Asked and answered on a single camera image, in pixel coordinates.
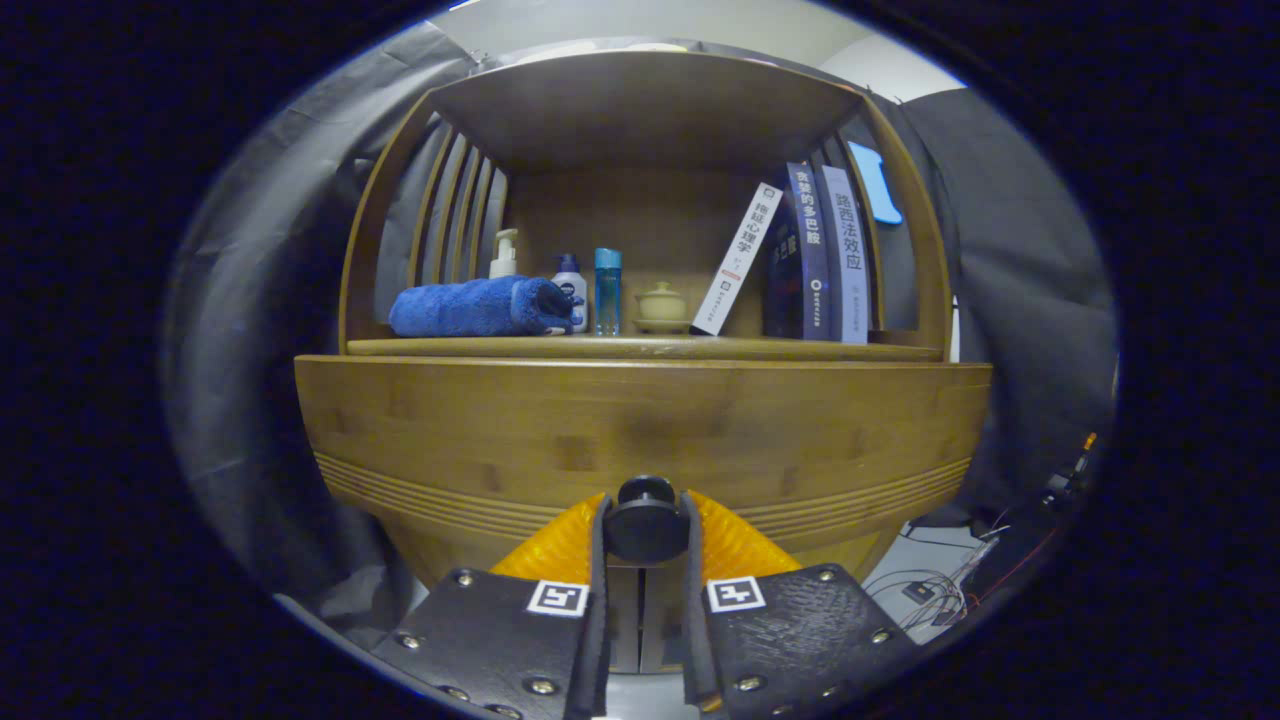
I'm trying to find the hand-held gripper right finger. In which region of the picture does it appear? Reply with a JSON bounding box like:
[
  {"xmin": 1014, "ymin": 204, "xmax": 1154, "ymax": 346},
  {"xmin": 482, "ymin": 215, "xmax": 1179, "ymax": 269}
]
[{"xmin": 680, "ymin": 490, "xmax": 916, "ymax": 719}]

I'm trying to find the black round drawer knob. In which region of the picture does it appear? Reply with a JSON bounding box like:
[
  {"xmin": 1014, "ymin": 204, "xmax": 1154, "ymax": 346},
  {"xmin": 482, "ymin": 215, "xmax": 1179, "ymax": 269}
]
[{"xmin": 603, "ymin": 475, "xmax": 691, "ymax": 566}]

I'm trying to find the blue towel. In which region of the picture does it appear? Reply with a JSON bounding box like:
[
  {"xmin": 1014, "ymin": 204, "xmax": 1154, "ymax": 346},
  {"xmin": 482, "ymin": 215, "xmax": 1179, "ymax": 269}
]
[{"xmin": 388, "ymin": 276, "xmax": 577, "ymax": 338}]

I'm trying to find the wooden cabinet with shelf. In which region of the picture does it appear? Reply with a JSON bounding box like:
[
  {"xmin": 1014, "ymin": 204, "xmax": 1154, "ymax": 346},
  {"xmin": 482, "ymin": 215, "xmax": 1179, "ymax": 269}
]
[{"xmin": 295, "ymin": 50, "xmax": 993, "ymax": 676}]

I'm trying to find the beige lidded teacup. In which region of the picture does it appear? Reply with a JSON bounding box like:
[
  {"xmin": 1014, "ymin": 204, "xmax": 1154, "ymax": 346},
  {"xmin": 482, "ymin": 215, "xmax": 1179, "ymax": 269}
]
[{"xmin": 633, "ymin": 281, "xmax": 692, "ymax": 335}]

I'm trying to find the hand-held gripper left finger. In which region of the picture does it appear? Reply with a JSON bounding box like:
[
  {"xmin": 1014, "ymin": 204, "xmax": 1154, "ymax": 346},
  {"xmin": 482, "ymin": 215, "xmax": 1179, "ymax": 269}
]
[{"xmin": 370, "ymin": 492, "xmax": 613, "ymax": 720}]

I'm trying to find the white book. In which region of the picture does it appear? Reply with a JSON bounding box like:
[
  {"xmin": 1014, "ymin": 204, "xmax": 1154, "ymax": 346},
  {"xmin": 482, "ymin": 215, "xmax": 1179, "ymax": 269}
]
[{"xmin": 690, "ymin": 182, "xmax": 784, "ymax": 337}]

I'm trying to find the dark blue book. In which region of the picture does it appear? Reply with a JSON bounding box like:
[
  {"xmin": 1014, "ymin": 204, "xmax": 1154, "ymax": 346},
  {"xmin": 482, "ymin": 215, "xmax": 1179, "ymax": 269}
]
[{"xmin": 762, "ymin": 162, "xmax": 833, "ymax": 341}]

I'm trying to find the dark electronic equipment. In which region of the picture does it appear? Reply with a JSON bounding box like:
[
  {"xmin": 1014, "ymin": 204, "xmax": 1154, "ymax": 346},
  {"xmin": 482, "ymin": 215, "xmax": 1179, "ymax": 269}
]
[{"xmin": 1000, "ymin": 430, "xmax": 1101, "ymax": 581}]

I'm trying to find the thin cables bundle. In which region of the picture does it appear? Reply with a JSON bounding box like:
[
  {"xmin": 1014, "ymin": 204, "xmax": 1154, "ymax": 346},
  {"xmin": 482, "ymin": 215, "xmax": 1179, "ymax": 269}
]
[{"xmin": 865, "ymin": 520, "xmax": 1001, "ymax": 631}]

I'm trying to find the black backdrop cloth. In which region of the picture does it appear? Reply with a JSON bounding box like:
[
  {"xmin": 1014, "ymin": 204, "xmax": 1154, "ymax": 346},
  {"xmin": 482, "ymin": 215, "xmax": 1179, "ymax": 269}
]
[{"xmin": 160, "ymin": 20, "xmax": 1116, "ymax": 651}]

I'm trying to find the white bottle with blue cap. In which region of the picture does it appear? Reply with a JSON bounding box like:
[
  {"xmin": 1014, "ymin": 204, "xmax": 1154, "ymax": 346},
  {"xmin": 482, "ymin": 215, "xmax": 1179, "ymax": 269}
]
[{"xmin": 551, "ymin": 253, "xmax": 589, "ymax": 333}]

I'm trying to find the pale blue book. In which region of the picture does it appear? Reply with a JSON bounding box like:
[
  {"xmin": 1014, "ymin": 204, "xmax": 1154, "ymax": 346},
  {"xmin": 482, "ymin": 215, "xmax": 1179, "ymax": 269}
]
[{"xmin": 818, "ymin": 165, "xmax": 873, "ymax": 345}]

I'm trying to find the wooden cabinet door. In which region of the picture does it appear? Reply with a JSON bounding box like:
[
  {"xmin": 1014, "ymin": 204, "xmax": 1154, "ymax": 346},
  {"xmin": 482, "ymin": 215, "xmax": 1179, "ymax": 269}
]
[
  {"xmin": 640, "ymin": 520, "xmax": 901, "ymax": 673},
  {"xmin": 383, "ymin": 512, "xmax": 641, "ymax": 673}
]

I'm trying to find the clear blue bottle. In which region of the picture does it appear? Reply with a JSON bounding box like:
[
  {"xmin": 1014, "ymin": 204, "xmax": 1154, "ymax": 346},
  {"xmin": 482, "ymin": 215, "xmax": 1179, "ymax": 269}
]
[{"xmin": 594, "ymin": 248, "xmax": 623, "ymax": 336}]

